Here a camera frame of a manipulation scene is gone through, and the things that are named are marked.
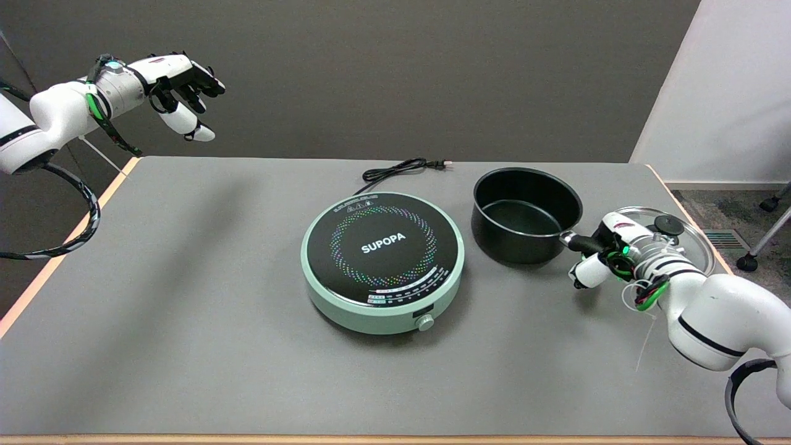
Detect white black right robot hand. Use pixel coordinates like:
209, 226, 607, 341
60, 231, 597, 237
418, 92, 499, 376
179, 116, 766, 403
569, 211, 656, 290

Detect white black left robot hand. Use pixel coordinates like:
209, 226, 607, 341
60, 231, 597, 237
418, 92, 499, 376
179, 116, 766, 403
145, 53, 227, 143

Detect black pot with handle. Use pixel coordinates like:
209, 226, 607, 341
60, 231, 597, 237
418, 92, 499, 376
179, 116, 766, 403
471, 167, 610, 266

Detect glass lid with black knob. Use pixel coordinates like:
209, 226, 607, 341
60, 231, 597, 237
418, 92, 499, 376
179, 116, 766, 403
615, 206, 716, 276

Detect metal floor vent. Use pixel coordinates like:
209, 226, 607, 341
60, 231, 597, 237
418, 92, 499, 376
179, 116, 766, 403
701, 229, 752, 251

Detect metal chair leg with caster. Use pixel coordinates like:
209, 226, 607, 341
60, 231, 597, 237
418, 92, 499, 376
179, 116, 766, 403
735, 204, 791, 273
759, 181, 791, 213

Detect green round induction cooker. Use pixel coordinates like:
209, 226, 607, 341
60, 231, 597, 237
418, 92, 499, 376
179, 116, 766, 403
300, 192, 465, 336

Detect grey table mat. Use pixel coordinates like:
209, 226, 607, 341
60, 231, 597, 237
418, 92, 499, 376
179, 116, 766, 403
0, 156, 791, 437

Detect green red right wrist wires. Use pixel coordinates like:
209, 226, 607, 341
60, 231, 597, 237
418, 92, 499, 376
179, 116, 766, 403
621, 275, 672, 313

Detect green black left wrist cable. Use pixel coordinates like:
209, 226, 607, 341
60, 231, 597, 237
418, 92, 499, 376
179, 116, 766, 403
85, 54, 144, 157

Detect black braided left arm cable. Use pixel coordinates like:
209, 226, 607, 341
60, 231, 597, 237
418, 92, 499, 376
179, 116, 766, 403
0, 162, 101, 261

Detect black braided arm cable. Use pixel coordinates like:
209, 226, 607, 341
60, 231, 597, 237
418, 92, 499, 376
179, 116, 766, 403
724, 358, 778, 445
0, 162, 101, 261

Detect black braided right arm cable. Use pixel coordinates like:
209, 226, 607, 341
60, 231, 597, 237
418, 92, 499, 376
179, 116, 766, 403
724, 358, 778, 445

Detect black power cord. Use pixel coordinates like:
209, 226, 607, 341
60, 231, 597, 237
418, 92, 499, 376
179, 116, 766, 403
352, 158, 453, 197

